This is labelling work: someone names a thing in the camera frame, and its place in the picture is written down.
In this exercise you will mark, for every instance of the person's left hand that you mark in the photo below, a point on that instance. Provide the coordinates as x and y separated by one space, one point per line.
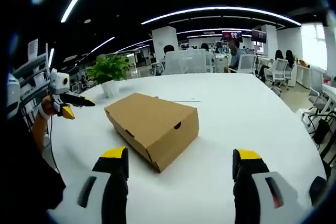
47 106

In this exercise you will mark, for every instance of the brown cardboard shoe box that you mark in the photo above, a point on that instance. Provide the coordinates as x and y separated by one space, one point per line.
157 127

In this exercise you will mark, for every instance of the green potted plant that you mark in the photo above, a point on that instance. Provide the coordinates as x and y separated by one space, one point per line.
109 74

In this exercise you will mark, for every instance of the person's dark clothing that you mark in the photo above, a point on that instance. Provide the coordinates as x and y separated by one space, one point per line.
29 182

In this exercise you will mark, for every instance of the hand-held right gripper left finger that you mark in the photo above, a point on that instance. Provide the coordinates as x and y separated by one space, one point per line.
105 197

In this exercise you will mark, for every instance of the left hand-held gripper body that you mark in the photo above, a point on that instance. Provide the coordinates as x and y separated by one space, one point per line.
60 83

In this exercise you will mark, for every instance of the hanging display screen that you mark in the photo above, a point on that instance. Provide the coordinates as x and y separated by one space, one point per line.
258 36
231 35

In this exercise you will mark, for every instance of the white mesh office chair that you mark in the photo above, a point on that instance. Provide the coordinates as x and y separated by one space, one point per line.
246 62
185 62
276 73
319 95

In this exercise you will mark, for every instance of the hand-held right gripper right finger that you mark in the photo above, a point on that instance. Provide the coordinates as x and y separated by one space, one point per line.
256 197

